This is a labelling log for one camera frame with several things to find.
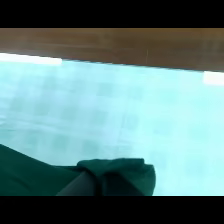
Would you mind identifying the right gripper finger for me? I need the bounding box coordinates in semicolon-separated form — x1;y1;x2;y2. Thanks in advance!
55;171;100;197

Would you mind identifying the dark green garment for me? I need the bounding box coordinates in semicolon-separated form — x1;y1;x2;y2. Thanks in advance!
0;143;157;197

